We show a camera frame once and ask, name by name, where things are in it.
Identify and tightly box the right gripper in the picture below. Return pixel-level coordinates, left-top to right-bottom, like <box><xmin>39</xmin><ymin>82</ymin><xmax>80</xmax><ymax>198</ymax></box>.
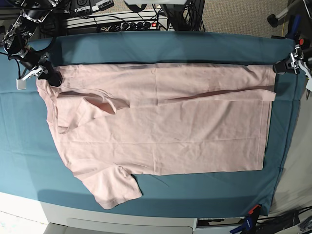
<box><xmin>19</xmin><ymin>52</ymin><xmax>62</xmax><ymax>87</ymax></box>

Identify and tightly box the black pliers right edge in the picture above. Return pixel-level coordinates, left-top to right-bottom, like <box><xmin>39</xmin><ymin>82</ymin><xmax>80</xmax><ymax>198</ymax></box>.
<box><xmin>306</xmin><ymin>80</ymin><xmax>312</xmax><ymax>100</ymax></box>

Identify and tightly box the pink T-shirt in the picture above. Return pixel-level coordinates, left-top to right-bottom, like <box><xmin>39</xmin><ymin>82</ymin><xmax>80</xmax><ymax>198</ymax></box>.
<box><xmin>37</xmin><ymin>63</ymin><xmax>276</xmax><ymax>209</ymax></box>

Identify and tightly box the orange black clamp lower right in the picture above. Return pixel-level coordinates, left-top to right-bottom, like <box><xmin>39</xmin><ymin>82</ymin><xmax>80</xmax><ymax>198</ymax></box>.
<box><xmin>248</xmin><ymin>204</ymin><xmax>262</xmax><ymax>215</ymax></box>

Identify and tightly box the black caster wheel leg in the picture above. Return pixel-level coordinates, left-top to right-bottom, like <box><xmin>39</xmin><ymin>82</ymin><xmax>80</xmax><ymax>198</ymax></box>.
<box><xmin>267</xmin><ymin>0</ymin><xmax>300</xmax><ymax>28</ymax></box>

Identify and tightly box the orange black clamp upper right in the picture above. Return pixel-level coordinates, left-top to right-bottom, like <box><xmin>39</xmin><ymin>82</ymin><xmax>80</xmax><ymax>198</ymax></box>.
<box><xmin>298</xmin><ymin>38</ymin><xmax>311</xmax><ymax>49</ymax></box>

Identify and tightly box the white power strip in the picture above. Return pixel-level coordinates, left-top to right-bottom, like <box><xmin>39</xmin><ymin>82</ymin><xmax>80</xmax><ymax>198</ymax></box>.
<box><xmin>63</xmin><ymin>10</ymin><xmax>169</xmax><ymax>30</ymax></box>

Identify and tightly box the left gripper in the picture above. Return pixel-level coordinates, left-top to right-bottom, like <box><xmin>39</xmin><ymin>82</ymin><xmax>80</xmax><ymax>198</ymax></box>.
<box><xmin>273</xmin><ymin>44</ymin><xmax>312</xmax><ymax>80</ymax></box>

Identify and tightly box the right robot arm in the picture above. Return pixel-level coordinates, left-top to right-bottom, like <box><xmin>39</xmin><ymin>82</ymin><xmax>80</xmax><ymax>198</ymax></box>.
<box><xmin>1</xmin><ymin>0</ymin><xmax>62</xmax><ymax>90</ymax></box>

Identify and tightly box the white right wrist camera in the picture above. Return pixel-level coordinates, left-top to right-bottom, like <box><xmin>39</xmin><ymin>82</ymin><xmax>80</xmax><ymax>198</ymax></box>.
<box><xmin>16</xmin><ymin>79</ymin><xmax>27</xmax><ymax>90</ymax></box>

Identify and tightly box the blue clamp top right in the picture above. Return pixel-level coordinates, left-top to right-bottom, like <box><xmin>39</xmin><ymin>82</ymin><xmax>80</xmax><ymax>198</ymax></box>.
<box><xmin>285</xmin><ymin>14</ymin><xmax>302</xmax><ymax>40</ymax></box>

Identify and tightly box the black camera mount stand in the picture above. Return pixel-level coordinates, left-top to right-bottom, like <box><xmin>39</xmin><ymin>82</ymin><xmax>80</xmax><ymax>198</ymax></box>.
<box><xmin>160</xmin><ymin>4</ymin><xmax>190</xmax><ymax>31</ymax></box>

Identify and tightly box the orange black clamp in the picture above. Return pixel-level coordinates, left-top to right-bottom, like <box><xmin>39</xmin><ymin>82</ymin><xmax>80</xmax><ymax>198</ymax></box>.
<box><xmin>248</xmin><ymin>204</ymin><xmax>262</xmax><ymax>215</ymax></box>
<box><xmin>298</xmin><ymin>38</ymin><xmax>311</xmax><ymax>49</ymax></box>

